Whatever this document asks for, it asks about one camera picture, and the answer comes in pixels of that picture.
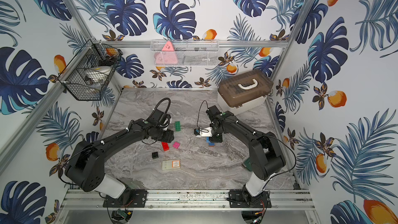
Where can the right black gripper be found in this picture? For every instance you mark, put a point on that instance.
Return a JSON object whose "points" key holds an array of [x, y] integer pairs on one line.
{"points": [[216, 140]]}

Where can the green long lego brick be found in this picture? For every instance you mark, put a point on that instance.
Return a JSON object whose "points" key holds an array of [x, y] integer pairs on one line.
{"points": [[177, 126]]}

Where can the black small lego brick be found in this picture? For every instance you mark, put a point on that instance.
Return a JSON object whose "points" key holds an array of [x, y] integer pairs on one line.
{"points": [[155, 155]]}

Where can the pink triangle object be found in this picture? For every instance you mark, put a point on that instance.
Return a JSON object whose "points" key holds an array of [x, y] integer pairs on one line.
{"points": [[167, 56]]}

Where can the pink square lego brick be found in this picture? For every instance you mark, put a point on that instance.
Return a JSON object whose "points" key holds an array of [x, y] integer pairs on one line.
{"points": [[176, 145]]}

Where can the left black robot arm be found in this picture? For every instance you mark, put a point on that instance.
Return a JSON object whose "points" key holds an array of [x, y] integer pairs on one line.
{"points": [[86, 166]]}

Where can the black wire basket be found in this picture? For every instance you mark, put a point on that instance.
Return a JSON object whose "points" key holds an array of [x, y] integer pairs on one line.
{"points": [[89, 73]]}

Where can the white eraser with orange label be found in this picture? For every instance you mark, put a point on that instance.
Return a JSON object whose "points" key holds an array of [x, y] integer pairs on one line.
{"points": [[171, 164]]}

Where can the white mesh wall basket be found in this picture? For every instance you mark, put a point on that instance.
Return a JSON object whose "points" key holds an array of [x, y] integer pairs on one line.
{"points": [[191, 52]]}

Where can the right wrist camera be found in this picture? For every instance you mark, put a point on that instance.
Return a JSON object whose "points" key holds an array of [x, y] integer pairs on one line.
{"points": [[206, 132]]}

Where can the red long lego brick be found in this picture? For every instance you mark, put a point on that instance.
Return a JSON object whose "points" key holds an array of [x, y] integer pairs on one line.
{"points": [[165, 146]]}

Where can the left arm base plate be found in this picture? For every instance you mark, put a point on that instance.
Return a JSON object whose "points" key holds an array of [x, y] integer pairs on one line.
{"points": [[130, 198]]}

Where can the brown lidded storage box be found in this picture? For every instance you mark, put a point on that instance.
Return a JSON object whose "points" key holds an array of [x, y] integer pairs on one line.
{"points": [[244, 92]]}

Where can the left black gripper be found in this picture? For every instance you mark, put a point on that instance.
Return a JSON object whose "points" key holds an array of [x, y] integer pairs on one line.
{"points": [[169, 135]]}

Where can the aluminium front rail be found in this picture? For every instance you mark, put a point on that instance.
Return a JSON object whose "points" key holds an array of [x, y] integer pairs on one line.
{"points": [[201, 200]]}

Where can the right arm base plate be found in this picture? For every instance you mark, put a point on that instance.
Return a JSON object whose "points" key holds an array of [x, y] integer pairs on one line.
{"points": [[243, 199]]}

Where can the dark green plastic piece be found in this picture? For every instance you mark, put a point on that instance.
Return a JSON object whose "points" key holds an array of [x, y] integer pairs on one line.
{"points": [[247, 165]]}

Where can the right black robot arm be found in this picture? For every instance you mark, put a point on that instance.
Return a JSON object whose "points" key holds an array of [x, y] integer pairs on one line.
{"points": [[265, 153]]}

